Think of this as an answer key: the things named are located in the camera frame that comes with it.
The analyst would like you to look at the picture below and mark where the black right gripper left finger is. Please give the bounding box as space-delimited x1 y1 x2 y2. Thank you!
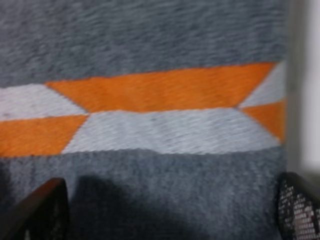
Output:
0 178 70 240

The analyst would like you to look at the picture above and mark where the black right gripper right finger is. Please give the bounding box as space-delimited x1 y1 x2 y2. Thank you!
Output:
276 172 320 240

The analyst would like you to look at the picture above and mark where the grey towel with orange pattern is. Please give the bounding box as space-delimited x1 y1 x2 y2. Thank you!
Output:
0 0 289 240

